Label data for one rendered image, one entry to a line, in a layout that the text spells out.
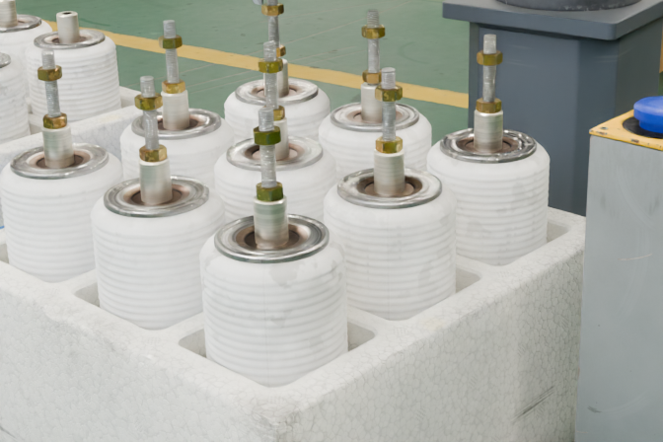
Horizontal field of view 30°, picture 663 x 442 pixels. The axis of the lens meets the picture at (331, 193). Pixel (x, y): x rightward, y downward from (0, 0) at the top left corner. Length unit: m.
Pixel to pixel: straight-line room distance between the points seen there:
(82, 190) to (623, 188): 0.40
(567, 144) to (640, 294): 0.41
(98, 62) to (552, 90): 0.47
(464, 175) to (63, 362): 0.33
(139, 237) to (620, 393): 0.35
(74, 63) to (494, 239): 0.55
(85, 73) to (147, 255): 0.49
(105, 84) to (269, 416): 0.66
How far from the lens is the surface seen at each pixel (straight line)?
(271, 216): 0.79
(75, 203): 0.95
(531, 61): 1.22
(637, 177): 0.81
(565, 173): 1.24
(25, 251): 0.97
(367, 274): 0.87
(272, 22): 1.10
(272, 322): 0.78
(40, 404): 0.97
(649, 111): 0.82
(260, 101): 1.09
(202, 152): 1.01
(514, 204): 0.95
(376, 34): 1.02
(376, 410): 0.82
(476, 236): 0.95
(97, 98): 1.34
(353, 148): 1.01
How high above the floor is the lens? 0.57
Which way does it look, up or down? 21 degrees down
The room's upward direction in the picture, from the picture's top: 2 degrees counter-clockwise
